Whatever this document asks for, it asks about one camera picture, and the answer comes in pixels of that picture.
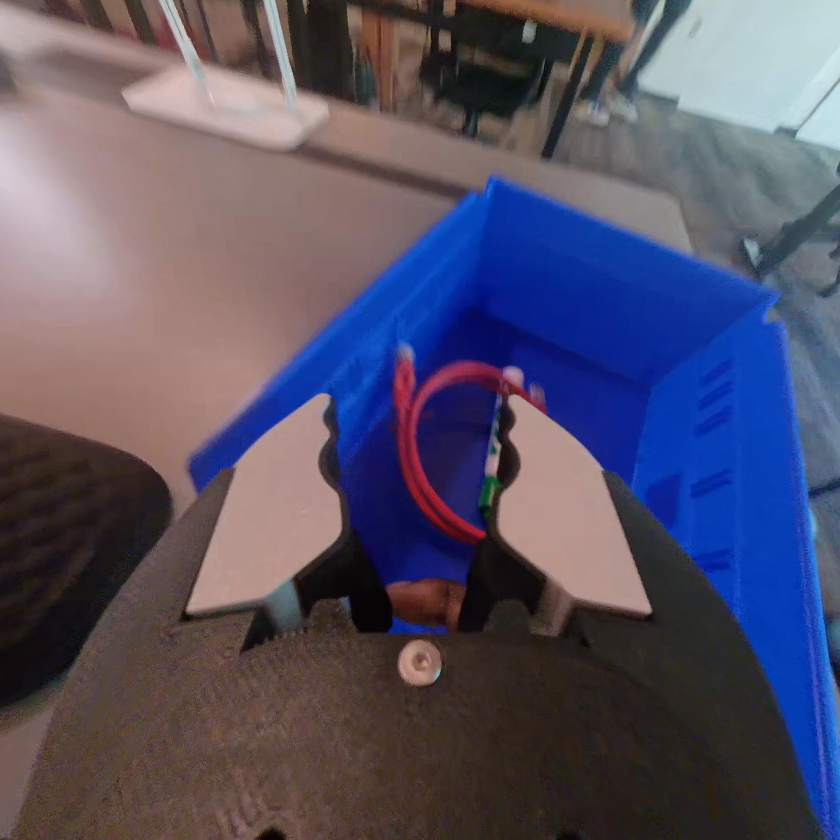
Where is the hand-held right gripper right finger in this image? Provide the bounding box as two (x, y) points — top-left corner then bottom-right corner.
(489, 397), (653, 634)

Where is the red network cable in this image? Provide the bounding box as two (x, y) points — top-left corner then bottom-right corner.
(394, 344), (546, 546)

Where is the black swivel chair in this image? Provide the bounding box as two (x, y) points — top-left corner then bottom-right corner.
(420, 0), (552, 139)

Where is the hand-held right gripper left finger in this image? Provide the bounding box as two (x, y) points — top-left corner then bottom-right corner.
(184, 394), (353, 624)

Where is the blue plastic bin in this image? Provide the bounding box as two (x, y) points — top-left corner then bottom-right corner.
(187, 175), (840, 840)

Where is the green white marker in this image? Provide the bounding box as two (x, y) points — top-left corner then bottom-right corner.
(477, 388), (510, 515)

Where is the black tripod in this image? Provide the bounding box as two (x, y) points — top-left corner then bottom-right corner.
(742, 184), (840, 296)

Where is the white stand base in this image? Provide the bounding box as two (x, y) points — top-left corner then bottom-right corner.
(121, 0), (332, 152)

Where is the black dimpled pad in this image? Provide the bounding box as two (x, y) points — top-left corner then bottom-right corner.
(0, 414), (174, 710)

